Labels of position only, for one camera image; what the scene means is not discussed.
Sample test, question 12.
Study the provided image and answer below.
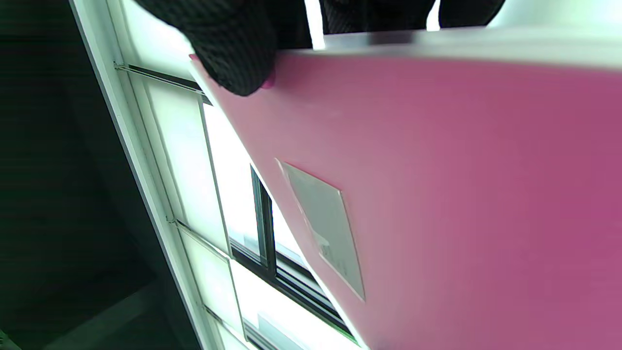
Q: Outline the person's right hand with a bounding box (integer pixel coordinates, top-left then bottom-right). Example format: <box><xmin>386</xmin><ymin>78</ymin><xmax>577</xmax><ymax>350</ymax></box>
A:
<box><xmin>134</xmin><ymin>0</ymin><xmax>506</xmax><ymax>97</ymax></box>

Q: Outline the clear L-shaped folder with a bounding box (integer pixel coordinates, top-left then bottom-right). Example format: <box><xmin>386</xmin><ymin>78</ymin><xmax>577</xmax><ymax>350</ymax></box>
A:
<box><xmin>189</xmin><ymin>27</ymin><xmax>622</xmax><ymax>350</ymax></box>

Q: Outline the pink cardstock sheet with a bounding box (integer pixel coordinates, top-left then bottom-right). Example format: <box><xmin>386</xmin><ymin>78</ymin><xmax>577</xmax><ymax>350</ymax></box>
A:
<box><xmin>189</xmin><ymin>51</ymin><xmax>622</xmax><ymax>350</ymax></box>

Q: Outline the black window frame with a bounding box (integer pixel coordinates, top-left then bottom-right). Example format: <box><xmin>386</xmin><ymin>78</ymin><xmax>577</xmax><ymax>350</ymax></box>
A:
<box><xmin>228</xmin><ymin>165</ymin><xmax>359</xmax><ymax>350</ymax></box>

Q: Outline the white roller blind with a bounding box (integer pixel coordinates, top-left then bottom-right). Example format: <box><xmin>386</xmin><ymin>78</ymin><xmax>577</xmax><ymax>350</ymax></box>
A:
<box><xmin>143</xmin><ymin>73</ymin><xmax>231</xmax><ymax>253</ymax></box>
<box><xmin>180</xmin><ymin>226</ymin><xmax>246</xmax><ymax>341</ymax></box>

